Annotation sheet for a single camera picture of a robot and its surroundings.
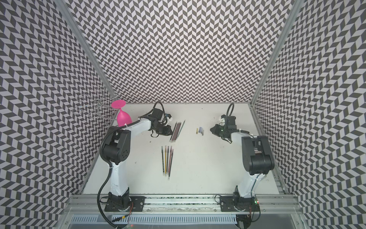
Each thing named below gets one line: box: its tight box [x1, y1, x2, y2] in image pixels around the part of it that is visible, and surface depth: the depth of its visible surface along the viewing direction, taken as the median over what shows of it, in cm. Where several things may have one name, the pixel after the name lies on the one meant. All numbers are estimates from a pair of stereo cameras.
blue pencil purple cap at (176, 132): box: [172, 121, 181, 143], surface depth 102 cm
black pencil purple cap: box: [166, 145, 170, 177], surface depth 90 cm
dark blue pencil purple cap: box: [168, 148, 174, 177], surface depth 88 cm
